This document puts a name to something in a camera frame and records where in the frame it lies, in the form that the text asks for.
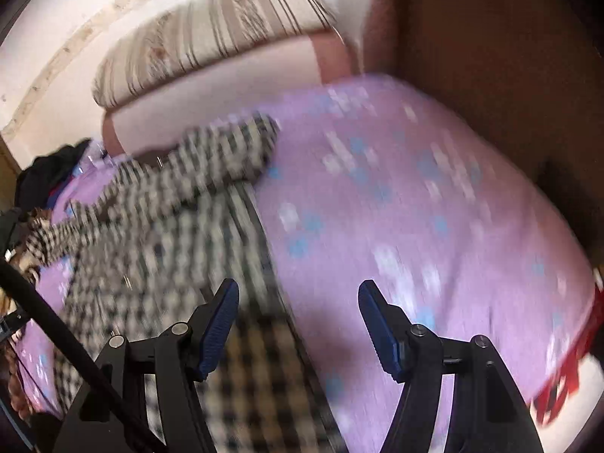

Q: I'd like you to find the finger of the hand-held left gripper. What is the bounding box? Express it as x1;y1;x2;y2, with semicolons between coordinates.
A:
0;208;30;252

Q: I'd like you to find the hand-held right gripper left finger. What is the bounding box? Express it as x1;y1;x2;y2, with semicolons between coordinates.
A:
52;277;240;453

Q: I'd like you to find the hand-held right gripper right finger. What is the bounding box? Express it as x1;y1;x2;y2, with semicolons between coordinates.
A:
357;279;545;453

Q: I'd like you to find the black and beige checked garment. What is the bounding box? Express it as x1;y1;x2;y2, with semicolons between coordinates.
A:
23;112;345;453

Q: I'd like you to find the black clothes pile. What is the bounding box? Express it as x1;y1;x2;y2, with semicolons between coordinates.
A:
14;138;95;213

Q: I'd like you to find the purple floral bed sheet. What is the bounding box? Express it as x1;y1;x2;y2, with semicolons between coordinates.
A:
9;73;598;449

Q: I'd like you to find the brown satin patterned cloth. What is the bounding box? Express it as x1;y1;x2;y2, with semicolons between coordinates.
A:
0;208;52;418

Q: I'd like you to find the red patterned cloth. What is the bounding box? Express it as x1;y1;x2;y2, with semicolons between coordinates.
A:
531;269;604;425

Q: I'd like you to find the pink padded headboard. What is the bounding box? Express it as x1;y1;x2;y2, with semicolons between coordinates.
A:
101;0;394;161

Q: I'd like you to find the striped beige pillow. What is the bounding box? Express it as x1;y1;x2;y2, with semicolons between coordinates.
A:
92;0;341;109

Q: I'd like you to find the brown wooden cabinet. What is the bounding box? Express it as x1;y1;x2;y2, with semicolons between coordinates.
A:
391;0;604;256

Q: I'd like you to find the thick black cable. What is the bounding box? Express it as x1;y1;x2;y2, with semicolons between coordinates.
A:
0;259;163;453

